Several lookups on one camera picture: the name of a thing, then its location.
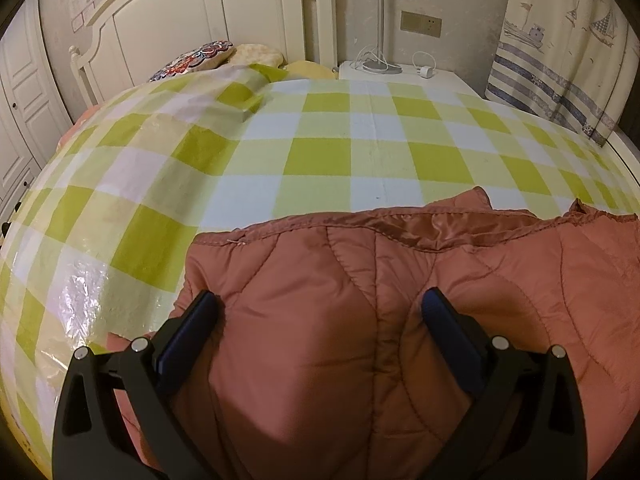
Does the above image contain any rust quilted jacket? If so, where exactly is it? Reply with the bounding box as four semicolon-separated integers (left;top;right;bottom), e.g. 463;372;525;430
112;186;640;480

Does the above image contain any white charger cable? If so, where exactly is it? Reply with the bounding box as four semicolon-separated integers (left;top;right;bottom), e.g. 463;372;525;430
412;51;439;74

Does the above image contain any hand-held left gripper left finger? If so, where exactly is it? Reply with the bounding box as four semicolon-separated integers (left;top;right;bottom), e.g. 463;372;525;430
51;289;219;480

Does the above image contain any green checked bed sheet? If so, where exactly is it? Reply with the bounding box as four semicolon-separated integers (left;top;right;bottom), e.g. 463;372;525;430
0;62;640;468

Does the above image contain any white lamp cable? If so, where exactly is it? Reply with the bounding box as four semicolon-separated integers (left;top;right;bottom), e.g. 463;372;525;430
349;45;382;69

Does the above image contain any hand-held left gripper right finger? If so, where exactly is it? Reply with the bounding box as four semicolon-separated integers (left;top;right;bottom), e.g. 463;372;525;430
421;287;588;480

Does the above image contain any white nightstand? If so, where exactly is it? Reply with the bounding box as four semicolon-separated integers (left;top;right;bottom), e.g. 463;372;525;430
338;60;482;99

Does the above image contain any gold wall switch plate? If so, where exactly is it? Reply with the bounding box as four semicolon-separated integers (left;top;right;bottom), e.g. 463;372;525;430
400;10;443;39

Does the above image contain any white stick lamp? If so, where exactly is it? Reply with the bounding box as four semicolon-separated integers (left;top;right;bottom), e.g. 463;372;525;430
362;0;404;74

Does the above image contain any white wooden headboard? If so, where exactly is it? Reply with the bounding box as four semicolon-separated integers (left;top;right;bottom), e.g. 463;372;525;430
68;0;337;109

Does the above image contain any boat print curtain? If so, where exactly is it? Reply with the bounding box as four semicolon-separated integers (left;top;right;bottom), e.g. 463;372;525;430
485;0;633;147

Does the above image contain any white window seat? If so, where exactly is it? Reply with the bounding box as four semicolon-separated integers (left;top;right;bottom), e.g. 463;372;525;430
600;125;640;177

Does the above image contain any pale yellow pillow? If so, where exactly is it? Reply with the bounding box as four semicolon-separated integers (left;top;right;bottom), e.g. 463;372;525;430
227;42;287;69

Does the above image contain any floral patterned pillow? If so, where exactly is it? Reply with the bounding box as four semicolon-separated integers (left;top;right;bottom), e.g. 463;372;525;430
149;40;236;82

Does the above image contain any yellow cushion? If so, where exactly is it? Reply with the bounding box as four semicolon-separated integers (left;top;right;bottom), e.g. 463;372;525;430
281;60;337;81

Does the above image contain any white wardrobe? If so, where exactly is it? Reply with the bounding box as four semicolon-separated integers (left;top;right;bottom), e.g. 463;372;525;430
0;0;76;233

